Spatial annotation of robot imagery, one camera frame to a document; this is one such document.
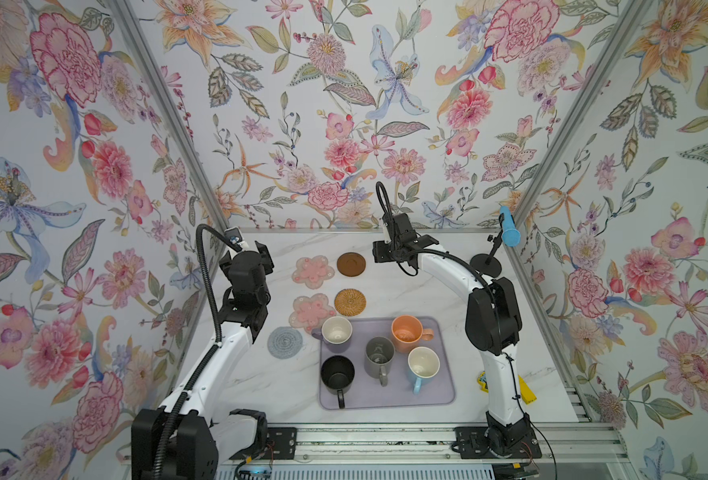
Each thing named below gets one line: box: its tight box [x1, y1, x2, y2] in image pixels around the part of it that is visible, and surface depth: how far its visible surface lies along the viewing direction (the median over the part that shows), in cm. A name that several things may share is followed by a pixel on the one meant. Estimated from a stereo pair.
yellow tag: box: [518, 375, 537, 405], surface depth 83 cm
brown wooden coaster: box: [336, 252, 366, 277], surface depth 112 cm
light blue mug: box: [407, 346, 441, 395], surface depth 80 cm
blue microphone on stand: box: [470, 205, 521, 277], surface depth 109 cm
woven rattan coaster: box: [334, 288, 367, 317], surface depth 103 cm
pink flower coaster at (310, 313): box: [288, 294, 337, 334], surface depth 100 cm
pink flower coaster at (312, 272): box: [292, 255, 335, 289], surface depth 112 cm
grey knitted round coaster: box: [267, 326, 303, 360], surface depth 92 cm
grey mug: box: [365, 336, 396, 387], surface depth 81 cm
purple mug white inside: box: [312, 316, 353, 346], surface depth 88 cm
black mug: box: [320, 355, 355, 409], surface depth 79 cm
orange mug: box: [391, 315, 435, 353], surface depth 86 cm
